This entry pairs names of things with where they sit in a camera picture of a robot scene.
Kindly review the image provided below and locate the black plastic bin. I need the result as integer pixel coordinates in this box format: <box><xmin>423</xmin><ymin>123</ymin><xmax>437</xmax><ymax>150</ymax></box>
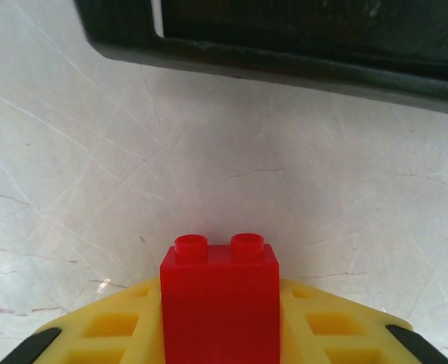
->
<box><xmin>74</xmin><ymin>0</ymin><xmax>448</xmax><ymax>115</ymax></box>

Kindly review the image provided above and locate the tall red lego brick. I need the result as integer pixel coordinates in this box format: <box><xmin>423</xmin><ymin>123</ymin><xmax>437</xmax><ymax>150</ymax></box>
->
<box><xmin>159</xmin><ymin>234</ymin><xmax>281</xmax><ymax>364</ymax></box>

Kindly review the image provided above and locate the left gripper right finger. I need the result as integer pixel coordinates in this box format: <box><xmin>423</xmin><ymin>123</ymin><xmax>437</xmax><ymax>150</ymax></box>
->
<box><xmin>278</xmin><ymin>278</ymin><xmax>448</xmax><ymax>364</ymax></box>

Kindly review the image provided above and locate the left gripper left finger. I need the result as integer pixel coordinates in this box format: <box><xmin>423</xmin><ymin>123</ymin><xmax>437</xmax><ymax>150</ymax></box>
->
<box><xmin>0</xmin><ymin>275</ymin><xmax>164</xmax><ymax>364</ymax></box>

